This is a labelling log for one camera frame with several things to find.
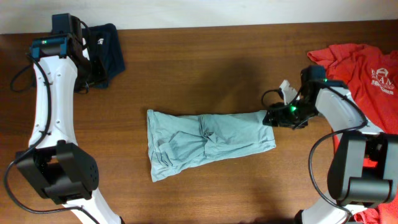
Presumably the light blue t-shirt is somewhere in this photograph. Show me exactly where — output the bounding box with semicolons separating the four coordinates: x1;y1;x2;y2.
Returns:
147;110;276;182

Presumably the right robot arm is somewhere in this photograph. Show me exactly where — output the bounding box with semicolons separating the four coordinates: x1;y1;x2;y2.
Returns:
263;65;397;223

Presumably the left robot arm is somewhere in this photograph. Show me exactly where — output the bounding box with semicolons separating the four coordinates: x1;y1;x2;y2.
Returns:
11;13;124;223

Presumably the navy blue folded garment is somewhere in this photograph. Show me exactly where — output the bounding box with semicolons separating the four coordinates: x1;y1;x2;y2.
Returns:
82;23;126;88

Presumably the black folded garment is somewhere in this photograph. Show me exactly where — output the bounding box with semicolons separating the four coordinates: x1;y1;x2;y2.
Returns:
88;30;110;71

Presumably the red printed t-shirt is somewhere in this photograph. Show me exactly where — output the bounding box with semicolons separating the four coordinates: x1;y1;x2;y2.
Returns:
307;43;398;224

